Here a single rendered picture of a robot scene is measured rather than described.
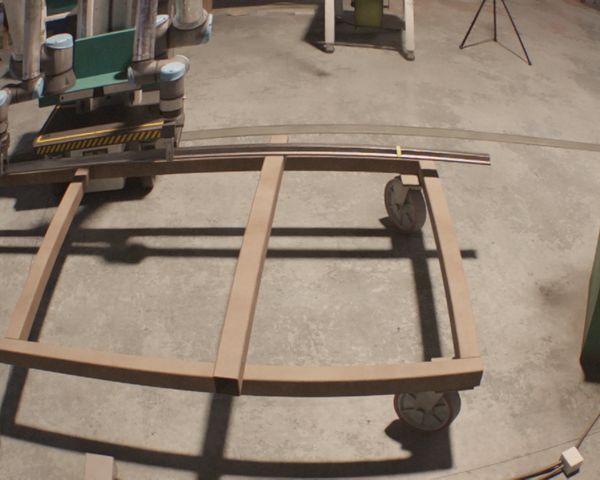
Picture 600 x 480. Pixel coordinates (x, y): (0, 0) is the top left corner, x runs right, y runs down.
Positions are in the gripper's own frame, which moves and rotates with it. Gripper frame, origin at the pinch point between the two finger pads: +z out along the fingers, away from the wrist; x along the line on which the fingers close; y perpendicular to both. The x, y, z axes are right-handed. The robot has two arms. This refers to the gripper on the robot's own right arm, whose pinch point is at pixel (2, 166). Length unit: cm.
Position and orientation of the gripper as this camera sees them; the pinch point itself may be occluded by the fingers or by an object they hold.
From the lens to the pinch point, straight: 303.0
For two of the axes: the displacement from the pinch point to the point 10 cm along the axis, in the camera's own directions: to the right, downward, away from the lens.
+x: 0.1, -5.3, 8.5
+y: 10.0, 0.1, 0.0
